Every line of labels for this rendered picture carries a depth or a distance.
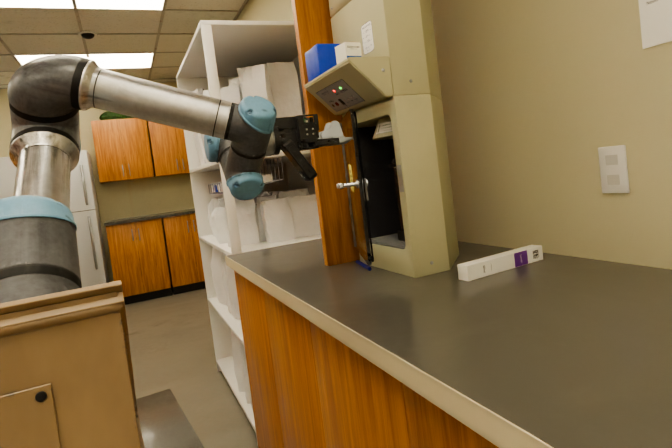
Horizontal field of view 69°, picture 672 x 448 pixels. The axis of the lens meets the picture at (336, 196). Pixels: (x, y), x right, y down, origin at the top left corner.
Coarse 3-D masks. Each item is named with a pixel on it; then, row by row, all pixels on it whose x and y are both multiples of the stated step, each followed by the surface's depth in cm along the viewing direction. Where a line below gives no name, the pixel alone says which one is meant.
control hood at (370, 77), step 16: (352, 64) 118; (368, 64) 120; (384, 64) 122; (320, 80) 136; (336, 80) 130; (352, 80) 125; (368, 80) 120; (384, 80) 122; (368, 96) 127; (384, 96) 123; (336, 112) 148
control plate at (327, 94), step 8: (328, 88) 137; (336, 88) 134; (344, 88) 131; (320, 96) 145; (328, 96) 142; (336, 96) 138; (344, 96) 135; (360, 96) 130; (328, 104) 146; (352, 104) 137
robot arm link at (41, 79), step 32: (32, 64) 86; (64, 64) 86; (96, 64) 90; (32, 96) 86; (64, 96) 87; (96, 96) 88; (128, 96) 89; (160, 96) 91; (192, 96) 93; (256, 96) 96; (192, 128) 94; (224, 128) 94; (256, 128) 94
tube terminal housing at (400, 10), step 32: (352, 0) 136; (384, 0) 122; (416, 0) 125; (352, 32) 138; (384, 32) 123; (416, 32) 125; (416, 64) 125; (416, 96) 125; (416, 128) 125; (416, 160) 125; (448, 160) 146; (416, 192) 125; (448, 192) 140; (416, 224) 125; (448, 224) 134; (384, 256) 139; (416, 256) 125; (448, 256) 129
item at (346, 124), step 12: (348, 120) 127; (348, 132) 131; (348, 144) 135; (348, 156) 139; (348, 168) 144; (348, 180) 148; (360, 180) 122; (360, 192) 122; (360, 204) 124; (360, 216) 128; (360, 228) 131; (360, 240) 136; (360, 252) 140
